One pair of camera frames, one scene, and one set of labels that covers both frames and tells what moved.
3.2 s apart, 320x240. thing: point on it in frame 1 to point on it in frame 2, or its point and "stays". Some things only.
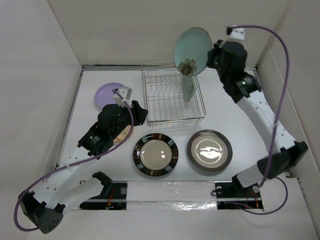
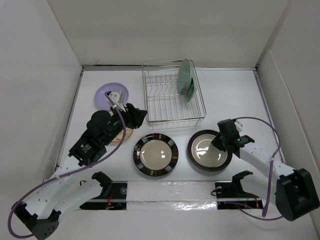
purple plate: (104, 94) stays
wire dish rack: (166, 104) stays
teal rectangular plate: (189, 86) stays
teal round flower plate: (193, 49) to (185, 74)
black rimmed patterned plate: (155, 154) stays
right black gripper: (219, 47) to (216, 143)
